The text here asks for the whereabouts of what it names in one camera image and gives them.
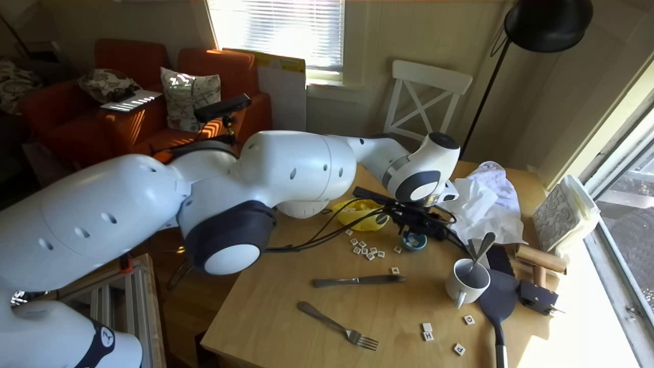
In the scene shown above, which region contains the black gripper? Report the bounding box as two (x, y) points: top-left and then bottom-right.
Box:
(387, 199), (437, 243)

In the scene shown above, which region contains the blue tape roll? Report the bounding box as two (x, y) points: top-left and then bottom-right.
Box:
(398, 229), (431, 254)

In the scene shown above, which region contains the black bar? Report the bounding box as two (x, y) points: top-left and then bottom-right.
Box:
(351, 184), (398, 209)

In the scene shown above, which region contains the metal spoon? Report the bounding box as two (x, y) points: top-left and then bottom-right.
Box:
(465, 231), (498, 282)

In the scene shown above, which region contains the white ceramic mug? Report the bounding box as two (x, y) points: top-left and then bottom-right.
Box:
(443, 256), (493, 311)

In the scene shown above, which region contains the crumpled white plastic bag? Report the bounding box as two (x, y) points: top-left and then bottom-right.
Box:
(445, 159), (528, 249)

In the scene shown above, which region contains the metal table knife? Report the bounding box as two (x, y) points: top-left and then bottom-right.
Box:
(308, 273), (407, 290)

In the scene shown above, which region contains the flat black rectangular item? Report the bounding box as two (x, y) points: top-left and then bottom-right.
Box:
(485, 241), (518, 279)

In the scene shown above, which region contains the black spatula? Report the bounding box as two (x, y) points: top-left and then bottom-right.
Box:
(477, 269), (521, 368)

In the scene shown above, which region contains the metal fork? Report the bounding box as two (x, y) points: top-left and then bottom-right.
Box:
(295, 299), (381, 354)

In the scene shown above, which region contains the wooden cylinder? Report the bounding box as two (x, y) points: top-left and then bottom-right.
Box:
(514, 243), (571, 276)

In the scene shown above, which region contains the dark navy clip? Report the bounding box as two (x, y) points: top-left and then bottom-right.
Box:
(515, 279), (562, 318)

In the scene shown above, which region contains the white wooden chair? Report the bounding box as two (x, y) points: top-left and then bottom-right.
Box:
(381, 57), (475, 156)

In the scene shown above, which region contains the white board with yellow tape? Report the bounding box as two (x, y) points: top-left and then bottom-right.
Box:
(222, 45), (310, 133)

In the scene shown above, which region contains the black padded armrest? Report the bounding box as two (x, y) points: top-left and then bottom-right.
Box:
(192, 92), (256, 128)

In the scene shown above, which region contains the white window blind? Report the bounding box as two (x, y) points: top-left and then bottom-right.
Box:
(206, 0), (347, 72)

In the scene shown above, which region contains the black floor lamp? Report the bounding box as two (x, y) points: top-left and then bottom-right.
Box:
(458, 0), (594, 163)

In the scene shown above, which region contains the patterned white pillow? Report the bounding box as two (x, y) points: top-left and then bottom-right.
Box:
(158, 66), (224, 136)

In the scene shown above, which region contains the wooden slatted rack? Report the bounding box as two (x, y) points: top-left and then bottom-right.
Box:
(55, 251), (168, 368)

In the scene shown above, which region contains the white paper sheet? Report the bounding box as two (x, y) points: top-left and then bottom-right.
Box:
(101, 88), (164, 114)

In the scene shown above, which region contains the grey floral cushion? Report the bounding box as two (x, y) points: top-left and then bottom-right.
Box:
(75, 66), (144, 105)

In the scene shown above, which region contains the orange sofa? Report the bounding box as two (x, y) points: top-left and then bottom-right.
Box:
(17, 37), (273, 167)

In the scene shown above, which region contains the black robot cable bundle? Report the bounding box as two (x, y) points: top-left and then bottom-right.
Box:
(261, 197), (384, 256)

